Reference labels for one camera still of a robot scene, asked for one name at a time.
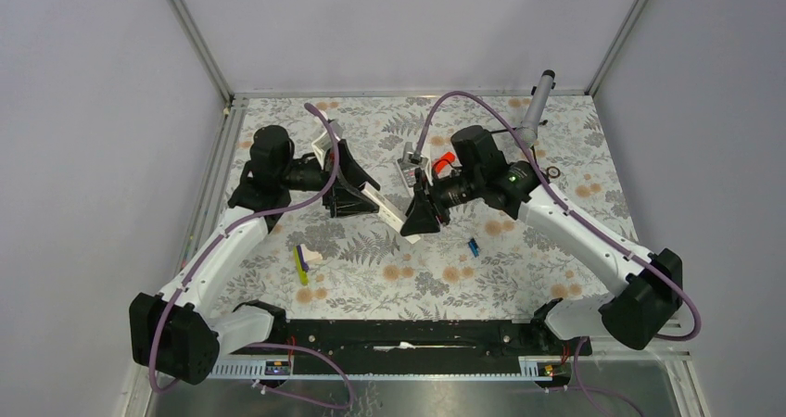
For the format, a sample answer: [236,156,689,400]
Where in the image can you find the blue battery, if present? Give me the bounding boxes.
[468,238,479,258]

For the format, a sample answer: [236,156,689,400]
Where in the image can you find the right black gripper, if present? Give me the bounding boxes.
[400,168,483,237]

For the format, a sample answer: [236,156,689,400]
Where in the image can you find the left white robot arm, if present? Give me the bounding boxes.
[129,120,379,392]

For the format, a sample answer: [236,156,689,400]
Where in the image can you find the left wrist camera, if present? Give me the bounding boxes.
[311,131,333,170]

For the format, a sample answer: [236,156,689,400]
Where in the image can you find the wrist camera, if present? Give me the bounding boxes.
[399,142,425,171]
[311,131,333,170]

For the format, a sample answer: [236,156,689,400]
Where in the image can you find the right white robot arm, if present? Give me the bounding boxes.
[400,126,683,354]

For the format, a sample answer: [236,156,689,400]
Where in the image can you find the grey microphone on stand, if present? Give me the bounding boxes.
[492,69,555,162]

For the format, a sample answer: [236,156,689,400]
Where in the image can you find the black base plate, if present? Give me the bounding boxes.
[238,320,592,377]

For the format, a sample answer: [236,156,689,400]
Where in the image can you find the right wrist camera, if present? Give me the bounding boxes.
[399,142,425,171]

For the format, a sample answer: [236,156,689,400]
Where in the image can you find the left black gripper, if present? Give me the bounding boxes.
[279,140,381,216]

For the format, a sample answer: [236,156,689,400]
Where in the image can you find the white rectangular stick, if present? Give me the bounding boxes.
[361,183,421,244]

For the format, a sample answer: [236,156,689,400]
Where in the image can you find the purple green block stack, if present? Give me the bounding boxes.
[292,245,323,286]

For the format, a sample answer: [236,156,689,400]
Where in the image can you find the white remote control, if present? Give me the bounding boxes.
[396,158,426,191]

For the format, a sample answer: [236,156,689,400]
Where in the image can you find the orange cylinder block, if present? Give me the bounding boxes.
[432,152,456,175]

